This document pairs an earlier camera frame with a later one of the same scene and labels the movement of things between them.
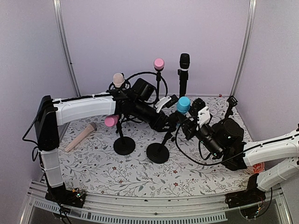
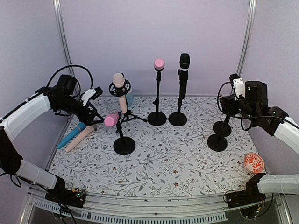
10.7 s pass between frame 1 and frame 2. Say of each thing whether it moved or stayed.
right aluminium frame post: stayed
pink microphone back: stayed
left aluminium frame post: stayed
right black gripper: moved
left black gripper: moved
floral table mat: stayed
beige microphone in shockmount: stayed
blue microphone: moved
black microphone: stayed
